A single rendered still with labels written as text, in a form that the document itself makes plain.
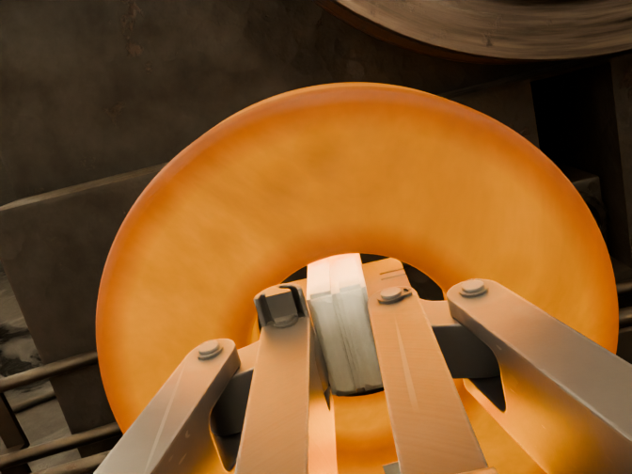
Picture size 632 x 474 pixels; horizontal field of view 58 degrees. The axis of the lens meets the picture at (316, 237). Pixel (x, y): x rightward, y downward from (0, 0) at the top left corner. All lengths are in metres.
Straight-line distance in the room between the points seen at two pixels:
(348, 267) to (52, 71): 0.44
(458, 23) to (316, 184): 0.23
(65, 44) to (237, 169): 0.41
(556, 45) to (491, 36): 0.04
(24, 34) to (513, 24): 0.39
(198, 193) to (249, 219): 0.02
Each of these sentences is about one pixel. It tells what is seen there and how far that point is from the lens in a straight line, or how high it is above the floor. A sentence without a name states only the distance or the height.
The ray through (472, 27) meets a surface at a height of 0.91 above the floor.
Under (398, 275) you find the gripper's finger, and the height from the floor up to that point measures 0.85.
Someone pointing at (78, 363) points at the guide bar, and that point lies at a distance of 0.53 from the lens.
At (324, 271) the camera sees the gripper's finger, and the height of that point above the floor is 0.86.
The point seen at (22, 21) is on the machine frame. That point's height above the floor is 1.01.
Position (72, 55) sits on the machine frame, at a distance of 0.55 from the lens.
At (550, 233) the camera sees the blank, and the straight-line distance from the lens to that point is 0.17.
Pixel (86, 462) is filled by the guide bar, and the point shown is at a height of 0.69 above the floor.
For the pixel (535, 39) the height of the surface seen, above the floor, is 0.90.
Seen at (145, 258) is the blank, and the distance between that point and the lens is 0.16.
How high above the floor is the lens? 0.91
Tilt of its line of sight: 15 degrees down
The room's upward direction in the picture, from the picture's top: 14 degrees counter-clockwise
